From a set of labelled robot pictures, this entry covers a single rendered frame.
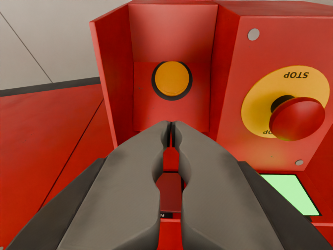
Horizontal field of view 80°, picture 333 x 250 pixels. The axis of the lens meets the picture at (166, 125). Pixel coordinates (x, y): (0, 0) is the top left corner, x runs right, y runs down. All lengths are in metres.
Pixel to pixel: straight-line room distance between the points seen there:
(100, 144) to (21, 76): 0.77
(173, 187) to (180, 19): 0.17
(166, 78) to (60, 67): 0.94
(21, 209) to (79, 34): 0.75
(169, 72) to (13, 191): 0.47
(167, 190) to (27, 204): 0.37
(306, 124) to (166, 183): 0.14
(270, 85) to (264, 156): 0.08
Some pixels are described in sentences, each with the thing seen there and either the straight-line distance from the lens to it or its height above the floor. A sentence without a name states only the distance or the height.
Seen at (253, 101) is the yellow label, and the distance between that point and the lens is 0.19.
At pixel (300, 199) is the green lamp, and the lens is 0.24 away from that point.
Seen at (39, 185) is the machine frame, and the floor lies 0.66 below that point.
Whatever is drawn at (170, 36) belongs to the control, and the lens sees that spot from 0.24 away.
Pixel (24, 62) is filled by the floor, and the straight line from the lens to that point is 1.21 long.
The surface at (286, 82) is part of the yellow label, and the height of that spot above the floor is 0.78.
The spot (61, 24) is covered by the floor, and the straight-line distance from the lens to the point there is 1.06.
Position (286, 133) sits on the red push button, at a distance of 0.18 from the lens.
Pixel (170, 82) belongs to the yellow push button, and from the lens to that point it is 0.23.
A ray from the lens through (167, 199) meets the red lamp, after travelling 0.21.
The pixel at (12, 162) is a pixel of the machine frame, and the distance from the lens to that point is 0.68.
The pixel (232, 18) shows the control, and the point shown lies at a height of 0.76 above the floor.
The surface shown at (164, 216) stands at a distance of 0.20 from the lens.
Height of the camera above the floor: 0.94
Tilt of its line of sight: 54 degrees down
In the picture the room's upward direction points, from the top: 178 degrees counter-clockwise
